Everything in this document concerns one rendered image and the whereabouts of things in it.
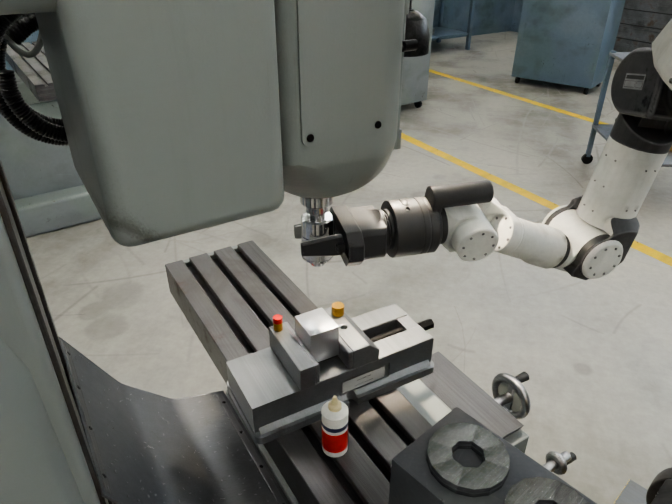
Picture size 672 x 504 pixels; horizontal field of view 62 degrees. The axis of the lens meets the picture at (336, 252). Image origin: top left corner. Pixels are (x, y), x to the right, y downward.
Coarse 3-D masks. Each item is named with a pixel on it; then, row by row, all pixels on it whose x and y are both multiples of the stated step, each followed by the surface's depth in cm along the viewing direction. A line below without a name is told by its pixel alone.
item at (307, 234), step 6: (306, 228) 79; (330, 228) 80; (306, 234) 80; (312, 234) 79; (318, 234) 79; (324, 234) 79; (330, 234) 80; (306, 240) 80; (306, 258) 82; (312, 258) 81; (318, 258) 81; (324, 258) 82; (330, 258) 82
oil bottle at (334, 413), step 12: (336, 396) 81; (324, 408) 82; (336, 408) 81; (324, 420) 82; (336, 420) 81; (324, 432) 83; (336, 432) 82; (324, 444) 84; (336, 444) 83; (336, 456) 85
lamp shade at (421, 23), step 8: (408, 16) 82; (416, 16) 82; (408, 24) 82; (416, 24) 82; (424, 24) 83; (408, 32) 82; (416, 32) 82; (424, 32) 83; (424, 40) 83; (424, 48) 84; (408, 56) 84; (416, 56) 84
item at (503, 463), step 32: (448, 416) 68; (416, 448) 64; (448, 448) 62; (480, 448) 62; (512, 448) 64; (416, 480) 60; (448, 480) 58; (480, 480) 58; (512, 480) 60; (544, 480) 58
